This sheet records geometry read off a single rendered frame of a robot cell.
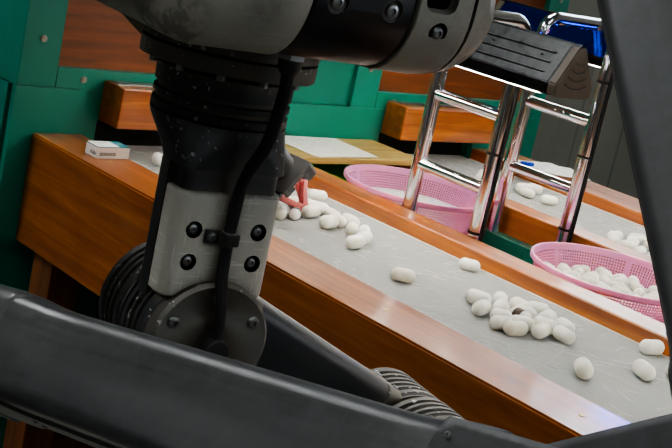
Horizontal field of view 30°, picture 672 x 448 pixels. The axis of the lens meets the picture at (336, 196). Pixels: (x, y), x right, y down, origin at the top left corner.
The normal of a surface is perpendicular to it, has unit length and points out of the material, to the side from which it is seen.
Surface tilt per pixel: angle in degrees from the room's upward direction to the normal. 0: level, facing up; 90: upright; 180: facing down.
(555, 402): 0
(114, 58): 90
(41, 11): 90
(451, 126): 90
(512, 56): 58
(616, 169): 90
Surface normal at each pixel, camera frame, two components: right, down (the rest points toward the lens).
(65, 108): 0.66, 0.30
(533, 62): -0.50, -0.50
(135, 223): -0.73, 0.00
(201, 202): 0.49, 0.29
